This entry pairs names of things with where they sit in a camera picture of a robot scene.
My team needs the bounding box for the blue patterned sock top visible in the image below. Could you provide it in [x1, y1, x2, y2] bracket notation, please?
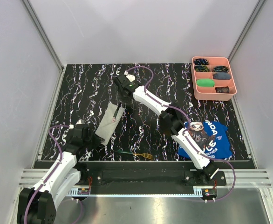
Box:
[193, 58, 209, 65]

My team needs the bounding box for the blue patterned sock middle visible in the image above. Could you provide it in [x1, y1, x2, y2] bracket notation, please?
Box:
[194, 65, 210, 72]

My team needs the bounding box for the dark blue rolled sock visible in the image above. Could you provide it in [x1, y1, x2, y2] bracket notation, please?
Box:
[212, 72, 231, 80]

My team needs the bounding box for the dark brown rolled sock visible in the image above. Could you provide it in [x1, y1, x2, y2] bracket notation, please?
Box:
[215, 86, 230, 94]

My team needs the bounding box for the pink divided organizer tray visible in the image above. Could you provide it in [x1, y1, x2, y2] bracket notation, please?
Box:
[191, 56, 237, 101]

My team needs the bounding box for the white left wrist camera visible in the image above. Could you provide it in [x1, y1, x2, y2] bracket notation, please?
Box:
[69, 119, 85, 129]

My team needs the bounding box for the purple cable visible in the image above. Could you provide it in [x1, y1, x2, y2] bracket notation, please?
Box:
[23, 125, 85, 224]
[127, 66, 236, 202]

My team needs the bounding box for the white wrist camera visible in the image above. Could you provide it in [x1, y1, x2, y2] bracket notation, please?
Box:
[69, 119, 85, 129]
[124, 70, 136, 82]

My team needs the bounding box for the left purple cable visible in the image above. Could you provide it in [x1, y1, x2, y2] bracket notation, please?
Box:
[23, 125, 85, 224]

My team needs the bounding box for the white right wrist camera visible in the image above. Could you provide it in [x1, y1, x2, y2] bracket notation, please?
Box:
[124, 70, 136, 82]

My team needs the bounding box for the gold fork green handle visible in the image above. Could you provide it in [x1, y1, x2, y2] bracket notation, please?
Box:
[117, 150, 153, 160]

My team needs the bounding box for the grey cloth napkin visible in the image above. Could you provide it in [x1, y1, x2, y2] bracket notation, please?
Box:
[95, 102, 124, 146]

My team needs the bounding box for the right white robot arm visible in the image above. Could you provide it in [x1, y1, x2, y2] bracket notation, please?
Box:
[113, 74, 218, 185]

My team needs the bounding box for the blue printed t-shirt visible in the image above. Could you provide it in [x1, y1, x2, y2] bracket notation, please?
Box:
[189, 120, 232, 160]

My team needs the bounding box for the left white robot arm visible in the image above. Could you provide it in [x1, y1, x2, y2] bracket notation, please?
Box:
[16, 119, 104, 224]

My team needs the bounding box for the blue patterned sock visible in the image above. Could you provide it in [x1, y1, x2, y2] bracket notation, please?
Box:
[193, 58, 209, 65]
[212, 66, 229, 73]
[194, 65, 210, 72]

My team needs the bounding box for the blue patterned sock right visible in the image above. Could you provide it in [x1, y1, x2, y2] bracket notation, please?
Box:
[212, 66, 229, 73]

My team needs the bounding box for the black marbled table mat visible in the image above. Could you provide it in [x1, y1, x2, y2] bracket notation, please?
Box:
[38, 63, 251, 166]

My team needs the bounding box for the aluminium frame rail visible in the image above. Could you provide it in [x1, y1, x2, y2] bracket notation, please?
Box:
[20, 0, 64, 71]

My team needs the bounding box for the pink-handled table knife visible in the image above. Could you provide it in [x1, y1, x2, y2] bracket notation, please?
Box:
[112, 103, 122, 123]

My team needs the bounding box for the green rolled sock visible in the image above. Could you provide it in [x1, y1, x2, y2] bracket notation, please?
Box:
[196, 78, 215, 87]

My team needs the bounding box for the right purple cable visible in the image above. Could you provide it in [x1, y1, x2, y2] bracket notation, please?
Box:
[127, 66, 236, 202]

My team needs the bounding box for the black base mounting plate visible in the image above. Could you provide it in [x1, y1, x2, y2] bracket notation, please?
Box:
[86, 161, 226, 196]

